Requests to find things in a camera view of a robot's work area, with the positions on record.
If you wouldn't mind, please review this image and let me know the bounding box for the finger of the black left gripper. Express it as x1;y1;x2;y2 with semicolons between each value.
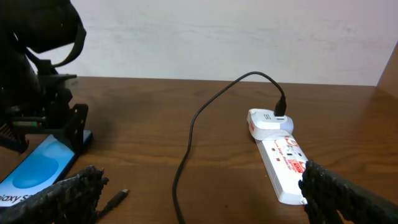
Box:
64;104;88;153

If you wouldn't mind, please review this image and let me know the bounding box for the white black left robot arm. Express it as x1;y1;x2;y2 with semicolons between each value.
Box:
1;0;88;154

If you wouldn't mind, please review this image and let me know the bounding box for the white power strip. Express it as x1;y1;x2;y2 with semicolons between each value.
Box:
256;135;308;205

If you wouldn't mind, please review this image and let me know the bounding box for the black USB charging cable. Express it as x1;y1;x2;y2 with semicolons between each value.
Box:
98;71;287;224

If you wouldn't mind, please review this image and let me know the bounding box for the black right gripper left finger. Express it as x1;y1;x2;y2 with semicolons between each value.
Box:
1;166;109;224

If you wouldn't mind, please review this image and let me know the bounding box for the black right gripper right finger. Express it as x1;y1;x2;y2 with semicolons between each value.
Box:
298;160;397;224

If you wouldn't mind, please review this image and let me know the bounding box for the blue Samsung smartphone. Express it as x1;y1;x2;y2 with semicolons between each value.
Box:
1;135;78;208

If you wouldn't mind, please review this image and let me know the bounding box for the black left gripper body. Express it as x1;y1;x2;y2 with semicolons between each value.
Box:
1;75;78;153

